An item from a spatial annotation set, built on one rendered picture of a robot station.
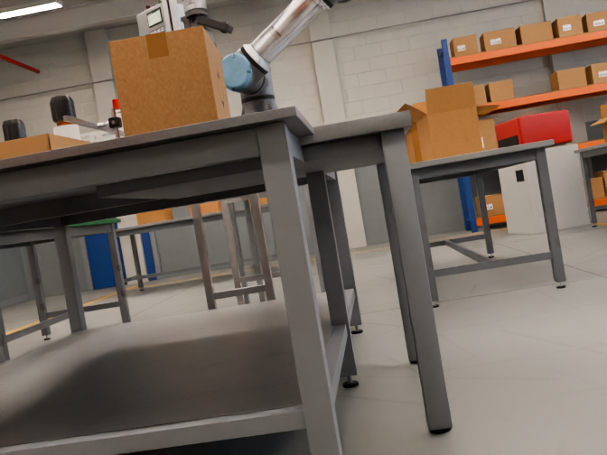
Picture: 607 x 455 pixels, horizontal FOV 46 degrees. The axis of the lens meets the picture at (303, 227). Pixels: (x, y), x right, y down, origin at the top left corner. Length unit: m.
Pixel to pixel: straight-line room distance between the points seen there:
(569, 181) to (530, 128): 0.68
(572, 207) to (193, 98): 6.32
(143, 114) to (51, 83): 9.42
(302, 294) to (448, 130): 2.56
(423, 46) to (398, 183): 8.61
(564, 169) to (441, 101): 4.03
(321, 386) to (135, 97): 0.86
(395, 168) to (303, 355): 0.60
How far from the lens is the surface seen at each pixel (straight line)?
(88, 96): 11.01
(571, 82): 9.90
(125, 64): 1.87
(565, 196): 7.80
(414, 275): 1.84
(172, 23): 2.79
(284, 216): 1.44
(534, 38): 9.88
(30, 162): 1.56
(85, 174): 1.56
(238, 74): 2.31
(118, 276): 5.38
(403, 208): 1.83
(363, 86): 10.27
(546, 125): 7.79
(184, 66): 1.84
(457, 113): 3.92
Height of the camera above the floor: 0.62
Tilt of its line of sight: 1 degrees down
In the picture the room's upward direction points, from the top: 10 degrees counter-clockwise
